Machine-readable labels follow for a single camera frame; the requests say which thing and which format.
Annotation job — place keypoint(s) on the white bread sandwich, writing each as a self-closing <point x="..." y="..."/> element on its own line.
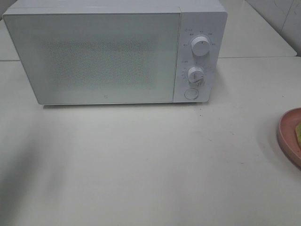
<point x="298" y="133"/>

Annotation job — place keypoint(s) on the white upper power knob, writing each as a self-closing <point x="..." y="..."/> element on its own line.
<point x="200" y="45"/>

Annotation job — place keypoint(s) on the round door release button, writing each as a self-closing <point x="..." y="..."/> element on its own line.
<point x="191" y="94"/>

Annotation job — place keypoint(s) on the white timer knob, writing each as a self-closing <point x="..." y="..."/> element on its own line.
<point x="195" y="74"/>

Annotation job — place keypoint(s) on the white microwave oven body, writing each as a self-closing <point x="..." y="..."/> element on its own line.
<point x="197" y="17"/>

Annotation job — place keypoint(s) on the white microwave door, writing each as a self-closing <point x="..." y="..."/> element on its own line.
<point x="97" y="59"/>

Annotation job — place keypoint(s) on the pink speckled plate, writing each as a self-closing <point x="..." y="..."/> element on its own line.
<point x="286" y="136"/>

